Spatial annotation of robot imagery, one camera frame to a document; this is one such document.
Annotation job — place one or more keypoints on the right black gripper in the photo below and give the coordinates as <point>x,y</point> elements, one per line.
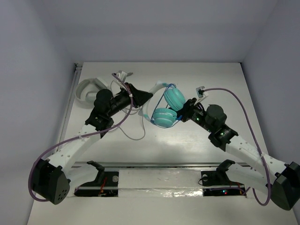
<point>186,110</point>

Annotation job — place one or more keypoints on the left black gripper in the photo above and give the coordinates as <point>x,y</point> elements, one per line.
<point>131,93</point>

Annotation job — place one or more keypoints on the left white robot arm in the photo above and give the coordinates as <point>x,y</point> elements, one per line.
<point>52,178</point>

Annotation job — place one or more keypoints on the teal white cat-ear headphones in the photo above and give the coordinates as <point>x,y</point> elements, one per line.
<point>165,112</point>

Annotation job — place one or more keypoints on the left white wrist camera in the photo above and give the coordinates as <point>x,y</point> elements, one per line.
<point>120,77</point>

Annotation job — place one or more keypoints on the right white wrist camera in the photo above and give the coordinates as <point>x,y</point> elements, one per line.
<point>201,93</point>

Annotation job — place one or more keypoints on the aluminium mounting rail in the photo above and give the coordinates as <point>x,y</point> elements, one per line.
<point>158,164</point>

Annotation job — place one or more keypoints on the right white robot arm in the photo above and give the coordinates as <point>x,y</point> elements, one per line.
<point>273,177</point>

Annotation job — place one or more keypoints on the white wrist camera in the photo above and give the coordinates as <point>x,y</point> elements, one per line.
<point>201,93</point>
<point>120,77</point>

